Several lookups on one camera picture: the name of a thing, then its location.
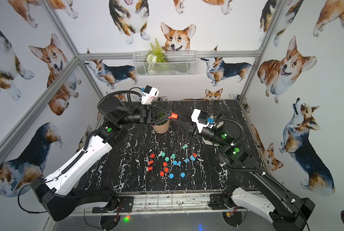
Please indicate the beige plant pot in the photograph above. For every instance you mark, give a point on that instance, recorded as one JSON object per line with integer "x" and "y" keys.
{"x": 163, "y": 128}

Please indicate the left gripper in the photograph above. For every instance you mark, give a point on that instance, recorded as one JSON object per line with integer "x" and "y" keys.
{"x": 146, "y": 114}

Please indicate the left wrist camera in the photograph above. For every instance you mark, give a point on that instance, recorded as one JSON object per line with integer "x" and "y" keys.
{"x": 149, "y": 94}

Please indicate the green fern with flower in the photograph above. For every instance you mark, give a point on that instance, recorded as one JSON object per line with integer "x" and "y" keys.
{"x": 156, "y": 59}

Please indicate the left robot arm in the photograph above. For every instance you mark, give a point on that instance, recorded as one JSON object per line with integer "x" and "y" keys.
{"x": 56, "y": 192}

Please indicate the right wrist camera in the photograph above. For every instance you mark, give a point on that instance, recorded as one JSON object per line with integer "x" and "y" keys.
{"x": 202, "y": 119}

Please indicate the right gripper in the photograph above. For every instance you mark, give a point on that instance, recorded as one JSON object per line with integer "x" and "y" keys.
{"x": 193, "y": 131}

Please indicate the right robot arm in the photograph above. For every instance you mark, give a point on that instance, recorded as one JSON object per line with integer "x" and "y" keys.
{"x": 278, "y": 205}

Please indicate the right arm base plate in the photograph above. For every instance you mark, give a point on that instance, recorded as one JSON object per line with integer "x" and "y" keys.
{"x": 221, "y": 201}

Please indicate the green succulent plant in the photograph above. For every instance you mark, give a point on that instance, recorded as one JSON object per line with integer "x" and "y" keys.
{"x": 160, "y": 116}

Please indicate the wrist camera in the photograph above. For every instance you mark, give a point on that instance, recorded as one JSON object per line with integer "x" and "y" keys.
{"x": 202, "y": 119}
{"x": 149, "y": 94}

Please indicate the white wire wall basket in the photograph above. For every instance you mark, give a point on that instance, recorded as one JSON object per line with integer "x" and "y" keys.
{"x": 182, "y": 63}

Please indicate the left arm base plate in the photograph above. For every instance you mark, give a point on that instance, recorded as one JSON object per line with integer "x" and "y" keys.
{"x": 122, "y": 204}

